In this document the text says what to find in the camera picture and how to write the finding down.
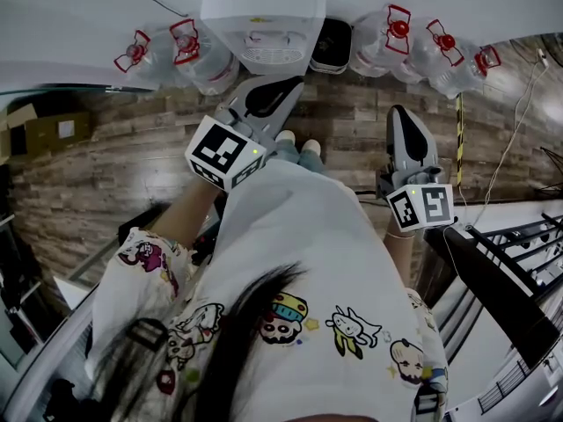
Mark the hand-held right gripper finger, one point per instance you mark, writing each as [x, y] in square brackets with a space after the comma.
[392, 139]
[413, 143]

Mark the light blue jeans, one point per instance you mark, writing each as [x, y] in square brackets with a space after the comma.
[290, 154]

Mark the black box with white rim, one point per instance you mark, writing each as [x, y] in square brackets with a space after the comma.
[331, 44]

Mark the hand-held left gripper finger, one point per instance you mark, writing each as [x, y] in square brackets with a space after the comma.
[281, 119]
[268, 97]

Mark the white cartoon print shirt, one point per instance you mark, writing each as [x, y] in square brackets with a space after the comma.
[308, 257]

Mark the person's right white shoe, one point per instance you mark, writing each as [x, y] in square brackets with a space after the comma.
[311, 146]

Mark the person's right forearm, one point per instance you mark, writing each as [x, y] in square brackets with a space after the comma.
[400, 257]

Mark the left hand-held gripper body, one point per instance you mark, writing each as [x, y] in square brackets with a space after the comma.
[220, 147]

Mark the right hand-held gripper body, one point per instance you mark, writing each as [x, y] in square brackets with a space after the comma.
[433, 205]

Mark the person's left white shoe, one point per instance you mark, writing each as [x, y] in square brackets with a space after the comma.
[286, 137]

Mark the cardboard box with white label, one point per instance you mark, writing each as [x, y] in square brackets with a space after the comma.
[44, 136]

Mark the water dispenser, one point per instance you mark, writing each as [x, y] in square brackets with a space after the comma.
[264, 2]

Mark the black metal frame rack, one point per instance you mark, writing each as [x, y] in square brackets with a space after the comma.
[492, 275]

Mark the person's white shoe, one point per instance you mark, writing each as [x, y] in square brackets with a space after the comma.
[311, 146]
[286, 137]

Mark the person's left forearm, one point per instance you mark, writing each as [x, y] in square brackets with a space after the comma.
[189, 213]

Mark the yellow black striped floor tape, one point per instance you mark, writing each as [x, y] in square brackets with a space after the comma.
[459, 139]

